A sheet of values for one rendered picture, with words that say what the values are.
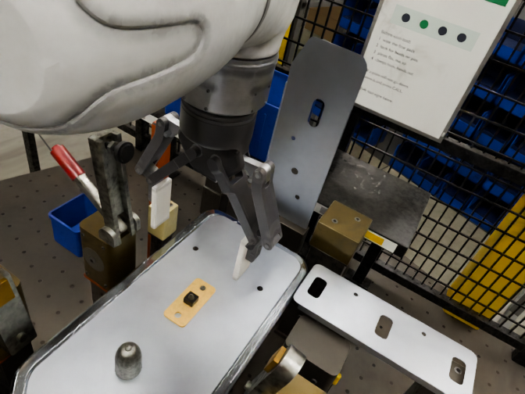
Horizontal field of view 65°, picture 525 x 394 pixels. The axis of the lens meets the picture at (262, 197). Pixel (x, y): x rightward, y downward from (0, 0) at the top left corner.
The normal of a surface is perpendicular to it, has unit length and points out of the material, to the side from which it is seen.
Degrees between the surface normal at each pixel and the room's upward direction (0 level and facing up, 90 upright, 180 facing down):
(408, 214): 0
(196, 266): 0
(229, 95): 90
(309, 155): 90
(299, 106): 90
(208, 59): 102
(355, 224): 0
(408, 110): 90
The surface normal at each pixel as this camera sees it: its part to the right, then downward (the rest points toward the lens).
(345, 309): 0.20, -0.75
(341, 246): -0.50, 0.47
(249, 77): 0.48, 0.64
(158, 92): 0.71, 0.69
